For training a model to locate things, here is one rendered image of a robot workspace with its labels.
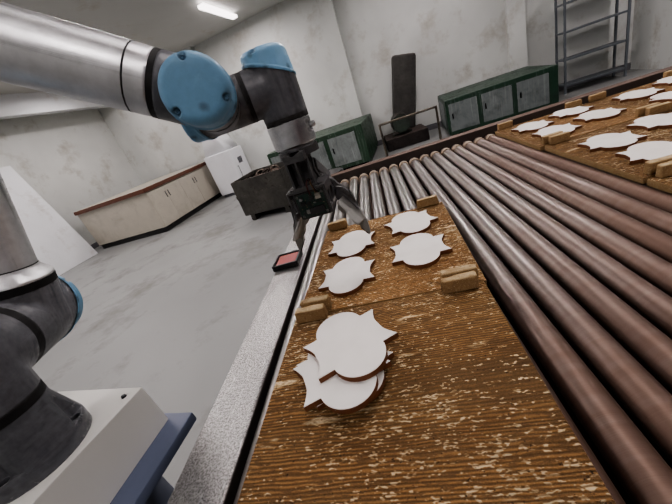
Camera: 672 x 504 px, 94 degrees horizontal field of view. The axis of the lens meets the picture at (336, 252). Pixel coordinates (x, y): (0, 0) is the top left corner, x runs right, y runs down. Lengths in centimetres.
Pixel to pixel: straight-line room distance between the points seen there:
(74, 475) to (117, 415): 8
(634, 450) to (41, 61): 67
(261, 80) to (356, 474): 53
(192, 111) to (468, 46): 775
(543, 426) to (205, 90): 49
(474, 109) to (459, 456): 609
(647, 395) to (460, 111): 596
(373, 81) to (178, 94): 763
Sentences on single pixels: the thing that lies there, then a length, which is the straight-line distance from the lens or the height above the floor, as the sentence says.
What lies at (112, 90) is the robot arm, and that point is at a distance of 44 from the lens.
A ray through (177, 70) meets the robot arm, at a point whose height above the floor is 135.
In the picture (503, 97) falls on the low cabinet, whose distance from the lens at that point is 639.
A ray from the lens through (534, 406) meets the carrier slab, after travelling 42.
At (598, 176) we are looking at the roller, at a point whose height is 92.
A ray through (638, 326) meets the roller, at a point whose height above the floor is 92.
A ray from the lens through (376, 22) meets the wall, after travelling 802.
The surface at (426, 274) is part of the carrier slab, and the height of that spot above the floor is 94.
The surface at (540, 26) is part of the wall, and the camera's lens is 833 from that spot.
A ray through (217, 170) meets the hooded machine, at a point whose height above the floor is 70.
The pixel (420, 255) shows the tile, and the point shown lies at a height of 95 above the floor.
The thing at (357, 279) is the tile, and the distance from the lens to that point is 65.
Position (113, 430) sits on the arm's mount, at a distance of 66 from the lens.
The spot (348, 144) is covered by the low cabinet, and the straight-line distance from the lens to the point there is 614.
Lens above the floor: 128
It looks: 25 degrees down
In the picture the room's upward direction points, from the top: 20 degrees counter-clockwise
